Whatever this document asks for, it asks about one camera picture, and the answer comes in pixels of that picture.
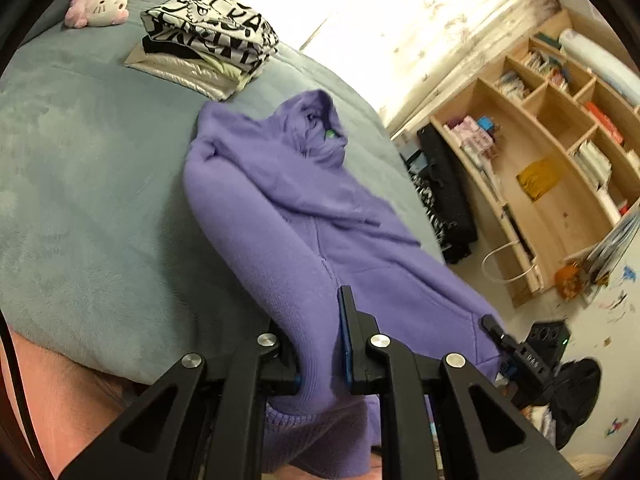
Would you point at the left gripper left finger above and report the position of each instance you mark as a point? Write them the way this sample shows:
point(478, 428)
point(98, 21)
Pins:
point(203, 419)

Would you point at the teal bed blanket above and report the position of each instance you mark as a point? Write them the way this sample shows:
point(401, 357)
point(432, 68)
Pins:
point(101, 259)

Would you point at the light green folded garment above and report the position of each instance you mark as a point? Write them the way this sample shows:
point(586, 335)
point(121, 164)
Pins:
point(227, 69)

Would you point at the black white patterned cloth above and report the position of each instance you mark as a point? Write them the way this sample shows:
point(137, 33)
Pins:
point(427, 197)

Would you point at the floral sheer curtain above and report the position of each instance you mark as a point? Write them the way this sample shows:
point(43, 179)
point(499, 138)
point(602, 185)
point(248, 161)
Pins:
point(403, 56)

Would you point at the wooden bookshelf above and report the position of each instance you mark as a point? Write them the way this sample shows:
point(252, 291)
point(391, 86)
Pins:
point(545, 97)

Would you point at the cream shiny folded garment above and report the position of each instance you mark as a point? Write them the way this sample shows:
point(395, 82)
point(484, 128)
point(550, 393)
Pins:
point(192, 74)

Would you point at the pink white plush toy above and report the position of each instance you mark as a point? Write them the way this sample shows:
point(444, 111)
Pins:
point(96, 13)

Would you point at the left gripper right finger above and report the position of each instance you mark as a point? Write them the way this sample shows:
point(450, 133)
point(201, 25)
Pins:
point(440, 418)

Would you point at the black white patterned folded garment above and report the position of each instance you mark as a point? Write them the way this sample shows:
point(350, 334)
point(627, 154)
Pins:
point(227, 29)

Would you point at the purple zip hoodie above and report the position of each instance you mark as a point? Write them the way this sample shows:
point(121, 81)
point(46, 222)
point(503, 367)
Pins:
point(274, 198)

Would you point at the pink boxes on shelf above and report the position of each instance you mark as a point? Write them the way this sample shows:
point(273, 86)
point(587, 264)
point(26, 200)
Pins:
point(469, 134)

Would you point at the yellow cloth on shelf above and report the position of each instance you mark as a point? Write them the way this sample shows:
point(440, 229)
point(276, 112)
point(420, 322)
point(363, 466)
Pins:
point(540, 176)

